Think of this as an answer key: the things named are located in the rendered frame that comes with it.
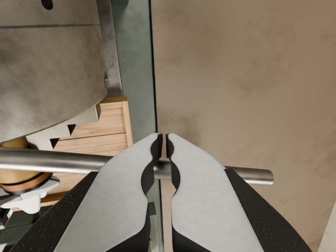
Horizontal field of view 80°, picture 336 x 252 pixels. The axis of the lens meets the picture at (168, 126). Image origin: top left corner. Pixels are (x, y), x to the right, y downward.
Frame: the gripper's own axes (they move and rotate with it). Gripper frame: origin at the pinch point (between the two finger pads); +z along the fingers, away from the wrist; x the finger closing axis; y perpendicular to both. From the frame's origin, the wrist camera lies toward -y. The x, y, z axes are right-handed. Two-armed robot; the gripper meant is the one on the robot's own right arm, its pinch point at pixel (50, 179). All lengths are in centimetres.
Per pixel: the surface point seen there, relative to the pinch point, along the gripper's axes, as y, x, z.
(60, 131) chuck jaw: -10.1, 1.9, 4.4
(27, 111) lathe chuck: -17.4, 12.3, 5.9
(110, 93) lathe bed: -8.0, -21.7, 10.2
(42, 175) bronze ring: -2.3, 1.7, -0.1
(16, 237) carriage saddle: 33.6, -17.0, -22.9
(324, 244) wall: 263, -102, 273
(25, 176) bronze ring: -3.9, 3.5, -1.5
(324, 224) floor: 225, -108, 262
